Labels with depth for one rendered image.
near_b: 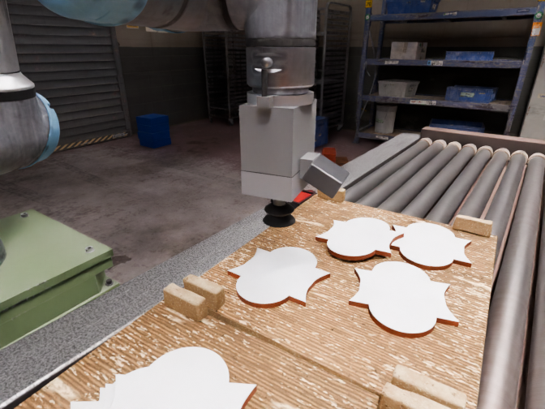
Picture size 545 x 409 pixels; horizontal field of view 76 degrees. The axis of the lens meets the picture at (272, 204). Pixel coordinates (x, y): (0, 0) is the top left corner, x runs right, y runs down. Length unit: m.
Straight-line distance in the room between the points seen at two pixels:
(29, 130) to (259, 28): 0.41
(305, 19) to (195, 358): 0.34
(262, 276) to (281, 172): 0.17
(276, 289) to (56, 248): 0.36
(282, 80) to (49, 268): 0.42
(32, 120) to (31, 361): 0.35
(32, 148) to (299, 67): 0.45
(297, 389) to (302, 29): 0.35
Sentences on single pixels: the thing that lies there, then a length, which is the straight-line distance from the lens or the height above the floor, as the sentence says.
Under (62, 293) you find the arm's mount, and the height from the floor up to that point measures 0.91.
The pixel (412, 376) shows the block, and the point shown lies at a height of 0.96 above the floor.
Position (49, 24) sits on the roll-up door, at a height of 1.48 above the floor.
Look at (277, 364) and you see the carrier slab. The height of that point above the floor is 0.94.
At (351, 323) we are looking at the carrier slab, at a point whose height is 0.94.
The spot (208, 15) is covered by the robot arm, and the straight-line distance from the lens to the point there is 0.41.
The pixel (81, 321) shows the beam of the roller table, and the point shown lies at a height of 0.92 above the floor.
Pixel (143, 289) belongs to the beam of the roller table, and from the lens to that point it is 0.55.
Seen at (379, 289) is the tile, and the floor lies 0.94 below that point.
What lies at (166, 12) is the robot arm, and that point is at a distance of 0.35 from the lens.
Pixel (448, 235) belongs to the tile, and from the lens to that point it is 0.66.
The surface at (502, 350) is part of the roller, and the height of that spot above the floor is 0.92.
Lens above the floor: 1.23
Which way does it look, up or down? 24 degrees down
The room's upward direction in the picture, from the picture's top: straight up
